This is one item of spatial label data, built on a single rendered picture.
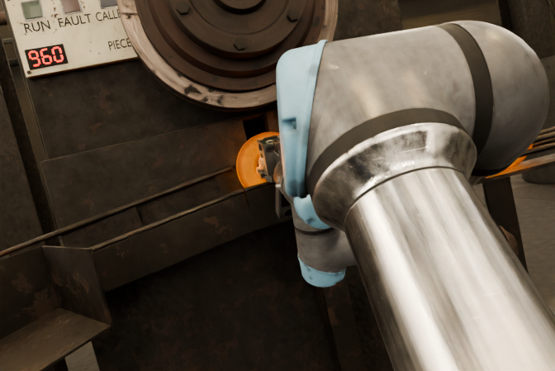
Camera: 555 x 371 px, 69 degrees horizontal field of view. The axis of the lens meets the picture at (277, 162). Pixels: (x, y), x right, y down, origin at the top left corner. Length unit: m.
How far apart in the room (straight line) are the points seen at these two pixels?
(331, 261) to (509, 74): 0.43
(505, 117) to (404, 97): 0.09
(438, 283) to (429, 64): 0.15
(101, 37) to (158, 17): 0.22
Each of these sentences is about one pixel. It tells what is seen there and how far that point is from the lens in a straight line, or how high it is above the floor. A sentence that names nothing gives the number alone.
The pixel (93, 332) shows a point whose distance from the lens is 0.65.
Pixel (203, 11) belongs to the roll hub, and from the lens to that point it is 0.83.
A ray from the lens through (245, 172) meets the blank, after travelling 0.90.
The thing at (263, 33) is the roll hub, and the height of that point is 1.01.
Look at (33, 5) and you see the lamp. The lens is 1.09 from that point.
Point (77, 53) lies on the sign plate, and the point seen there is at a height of 1.09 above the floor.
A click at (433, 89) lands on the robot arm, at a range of 0.29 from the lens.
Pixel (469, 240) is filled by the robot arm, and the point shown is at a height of 0.74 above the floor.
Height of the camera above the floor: 0.82
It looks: 4 degrees down
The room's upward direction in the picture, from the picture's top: 13 degrees counter-clockwise
